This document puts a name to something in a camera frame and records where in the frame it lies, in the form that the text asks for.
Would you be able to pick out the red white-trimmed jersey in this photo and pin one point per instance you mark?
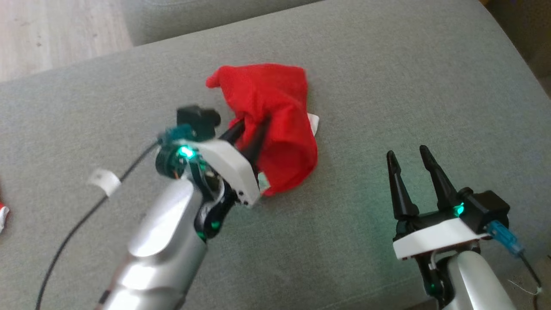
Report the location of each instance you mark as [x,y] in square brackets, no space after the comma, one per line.
[2,215]

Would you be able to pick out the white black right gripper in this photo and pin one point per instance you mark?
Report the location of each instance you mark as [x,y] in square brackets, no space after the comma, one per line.
[434,239]

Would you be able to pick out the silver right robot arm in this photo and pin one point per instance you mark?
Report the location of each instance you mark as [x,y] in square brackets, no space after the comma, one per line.
[478,284]

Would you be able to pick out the grey fabric sofa seat cushion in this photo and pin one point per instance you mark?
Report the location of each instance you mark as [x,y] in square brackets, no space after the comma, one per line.
[387,86]

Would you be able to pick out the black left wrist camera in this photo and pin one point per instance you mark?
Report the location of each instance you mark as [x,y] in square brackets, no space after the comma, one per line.
[196,120]

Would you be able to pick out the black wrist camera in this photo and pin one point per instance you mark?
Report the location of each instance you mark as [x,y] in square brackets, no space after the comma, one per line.
[486,211]
[196,120]

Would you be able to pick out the red basketball jersey with number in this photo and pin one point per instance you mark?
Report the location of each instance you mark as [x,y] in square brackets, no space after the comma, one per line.
[275,94]

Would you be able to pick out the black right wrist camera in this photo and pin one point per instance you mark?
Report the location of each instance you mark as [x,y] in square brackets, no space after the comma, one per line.
[486,211]

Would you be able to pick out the grey sofa back cushion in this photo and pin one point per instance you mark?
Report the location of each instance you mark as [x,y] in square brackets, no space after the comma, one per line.
[193,17]

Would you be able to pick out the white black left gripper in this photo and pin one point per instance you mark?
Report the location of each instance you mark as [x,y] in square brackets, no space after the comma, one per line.
[228,163]

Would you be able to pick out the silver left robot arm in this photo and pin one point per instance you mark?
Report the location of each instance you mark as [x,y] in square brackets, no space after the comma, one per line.
[159,241]

